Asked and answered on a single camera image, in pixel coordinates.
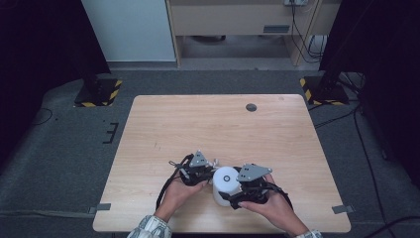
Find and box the white panel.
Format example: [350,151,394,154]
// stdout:
[81,0,176,62]

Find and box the beige wooden cabinet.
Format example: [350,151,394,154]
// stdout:
[165,0,341,68]

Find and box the black right gripper strap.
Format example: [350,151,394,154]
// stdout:
[266,182,294,211]

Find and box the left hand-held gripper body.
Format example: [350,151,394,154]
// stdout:
[179,150,214,186]

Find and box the black gripper strap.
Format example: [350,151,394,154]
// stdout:
[266,182,294,211]
[155,153,194,211]

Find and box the person's left hand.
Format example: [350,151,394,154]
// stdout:
[154,178,208,222]

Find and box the black left gripper strap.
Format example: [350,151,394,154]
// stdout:
[155,153,194,211]

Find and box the person's right hand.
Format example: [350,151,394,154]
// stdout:
[238,174,310,236]

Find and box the thin black floor cable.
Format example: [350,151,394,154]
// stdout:
[31,107,53,127]

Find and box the grey tape strip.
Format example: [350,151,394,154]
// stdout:
[88,202,112,215]
[331,204,355,215]

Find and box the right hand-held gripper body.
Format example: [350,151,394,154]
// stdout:
[236,163,275,204]

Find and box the black hanging cable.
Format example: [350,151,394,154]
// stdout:
[290,3,324,63]

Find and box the dark curtain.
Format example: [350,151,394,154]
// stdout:
[318,0,420,189]

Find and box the long black floor cable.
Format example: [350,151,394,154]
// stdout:
[352,107,397,238]

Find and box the grey cabinet label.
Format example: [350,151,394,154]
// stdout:
[262,24,291,34]

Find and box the black stand yellow-striped base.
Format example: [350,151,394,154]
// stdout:
[73,59,123,108]
[299,59,351,107]

